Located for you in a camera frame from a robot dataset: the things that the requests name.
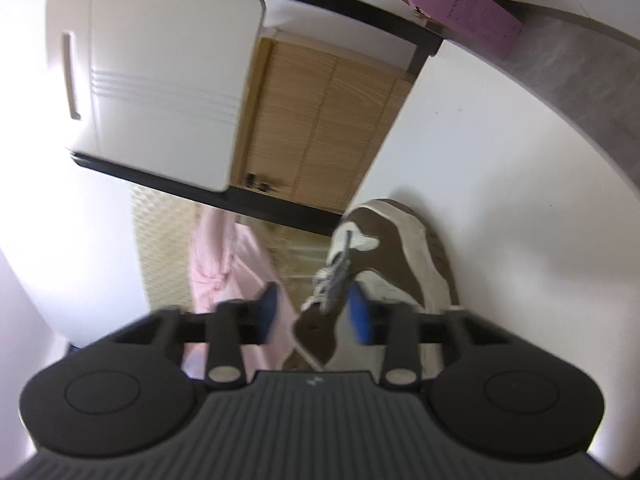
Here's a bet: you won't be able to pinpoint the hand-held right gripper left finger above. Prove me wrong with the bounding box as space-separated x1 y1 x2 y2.
115 281 281 389

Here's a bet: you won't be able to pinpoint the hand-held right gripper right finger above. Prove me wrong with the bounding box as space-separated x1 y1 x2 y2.
348 281 501 389

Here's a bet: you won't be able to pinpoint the white shoelace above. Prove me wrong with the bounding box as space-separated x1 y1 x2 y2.
312 231 360 315

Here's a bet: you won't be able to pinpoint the brown and white sneaker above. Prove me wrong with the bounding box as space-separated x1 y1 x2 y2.
280 198 461 377

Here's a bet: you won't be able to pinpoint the pink pillow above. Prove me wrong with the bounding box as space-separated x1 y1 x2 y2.
188 209 242 292

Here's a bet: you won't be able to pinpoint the cabinet keys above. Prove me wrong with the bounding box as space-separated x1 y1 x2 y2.
243 172 282 194

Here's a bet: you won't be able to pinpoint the cream quilted headboard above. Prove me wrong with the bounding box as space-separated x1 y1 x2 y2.
128 184 202 312

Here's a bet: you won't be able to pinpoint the wooden bedside cabinet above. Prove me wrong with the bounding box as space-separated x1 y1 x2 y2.
232 29 416 214

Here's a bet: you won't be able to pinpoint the pink cardboard box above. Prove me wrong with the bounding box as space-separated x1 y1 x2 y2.
392 0 521 56

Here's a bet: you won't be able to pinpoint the white chair with black frame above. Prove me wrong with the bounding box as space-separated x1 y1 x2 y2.
44 0 640 463

